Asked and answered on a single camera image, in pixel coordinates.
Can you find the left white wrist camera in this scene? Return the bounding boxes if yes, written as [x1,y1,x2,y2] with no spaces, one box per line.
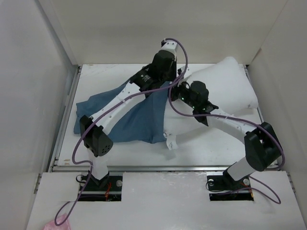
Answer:
[161,39,178,53]

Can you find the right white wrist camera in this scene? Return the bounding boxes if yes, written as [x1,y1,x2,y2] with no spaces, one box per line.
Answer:
[177,67,192,81]

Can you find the blue pillowcase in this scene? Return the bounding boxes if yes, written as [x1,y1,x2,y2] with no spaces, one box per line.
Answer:
[73,84,168,144]

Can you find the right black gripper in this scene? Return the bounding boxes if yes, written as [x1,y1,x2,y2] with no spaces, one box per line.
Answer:
[162,77,198,109]

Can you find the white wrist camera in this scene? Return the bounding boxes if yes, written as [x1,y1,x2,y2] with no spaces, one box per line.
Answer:
[161,39,178,53]
[177,67,192,81]

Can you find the pink plastic bag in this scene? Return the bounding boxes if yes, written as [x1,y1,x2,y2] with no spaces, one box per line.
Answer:
[43,214,71,230]

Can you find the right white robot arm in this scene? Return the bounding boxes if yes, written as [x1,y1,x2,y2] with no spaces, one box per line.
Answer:
[168,81,284,190]

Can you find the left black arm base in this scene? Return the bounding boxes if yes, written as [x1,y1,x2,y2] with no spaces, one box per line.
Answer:
[78,175,123,202]

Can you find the aluminium rail frame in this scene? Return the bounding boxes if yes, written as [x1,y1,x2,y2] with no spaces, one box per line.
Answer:
[33,64,295,194]

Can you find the white pillow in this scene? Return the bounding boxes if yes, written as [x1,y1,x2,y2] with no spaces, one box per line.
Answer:
[163,57,259,150]

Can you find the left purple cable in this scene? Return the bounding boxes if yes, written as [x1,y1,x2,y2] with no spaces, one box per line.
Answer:
[55,37,189,226]

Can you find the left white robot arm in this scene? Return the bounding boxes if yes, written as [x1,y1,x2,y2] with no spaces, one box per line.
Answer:
[80,48,177,190]

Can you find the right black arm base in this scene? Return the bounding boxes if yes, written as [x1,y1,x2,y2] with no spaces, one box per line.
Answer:
[206,174,254,201]

